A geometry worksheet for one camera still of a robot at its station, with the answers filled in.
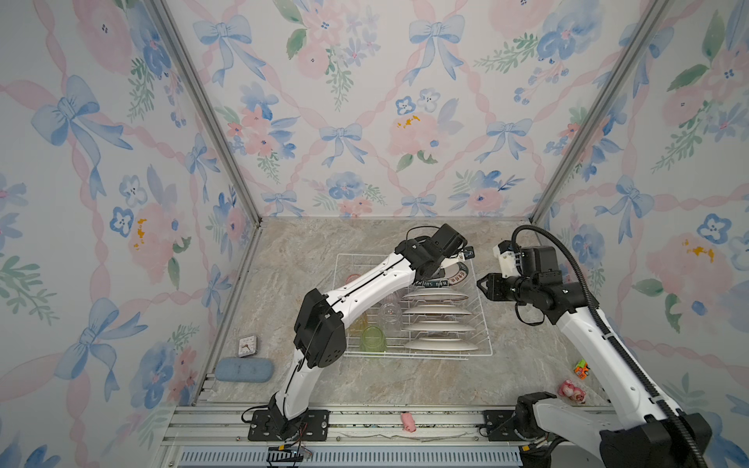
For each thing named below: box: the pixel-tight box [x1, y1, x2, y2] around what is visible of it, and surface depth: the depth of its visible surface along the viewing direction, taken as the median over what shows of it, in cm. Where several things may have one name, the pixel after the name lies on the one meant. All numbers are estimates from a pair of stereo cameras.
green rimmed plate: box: [413, 261, 470, 288], surface depth 94 cm
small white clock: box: [237, 335, 257, 357], surface depth 87 cm
